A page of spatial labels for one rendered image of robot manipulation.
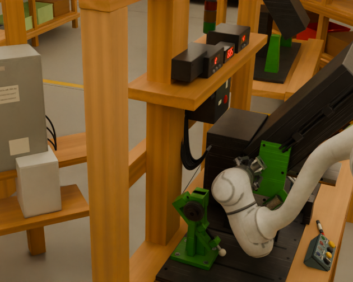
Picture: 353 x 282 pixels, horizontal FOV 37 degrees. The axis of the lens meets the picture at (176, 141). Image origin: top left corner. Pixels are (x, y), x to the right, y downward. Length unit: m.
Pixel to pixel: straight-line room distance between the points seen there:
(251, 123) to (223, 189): 0.69
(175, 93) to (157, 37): 0.19
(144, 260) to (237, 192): 0.55
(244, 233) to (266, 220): 0.08
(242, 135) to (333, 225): 0.53
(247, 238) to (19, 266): 2.05
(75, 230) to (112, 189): 2.18
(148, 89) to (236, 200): 0.45
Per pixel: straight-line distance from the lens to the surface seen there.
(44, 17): 8.05
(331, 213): 2.37
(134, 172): 1.85
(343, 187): 2.59
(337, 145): 1.47
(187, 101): 1.66
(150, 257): 2.04
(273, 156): 2.04
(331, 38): 5.24
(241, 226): 1.68
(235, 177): 1.65
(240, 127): 2.21
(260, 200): 2.11
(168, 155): 1.87
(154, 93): 1.70
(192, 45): 1.95
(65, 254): 3.51
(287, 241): 2.15
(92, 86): 1.43
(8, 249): 3.62
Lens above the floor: 2.14
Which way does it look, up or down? 26 degrees down
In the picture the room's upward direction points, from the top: 2 degrees clockwise
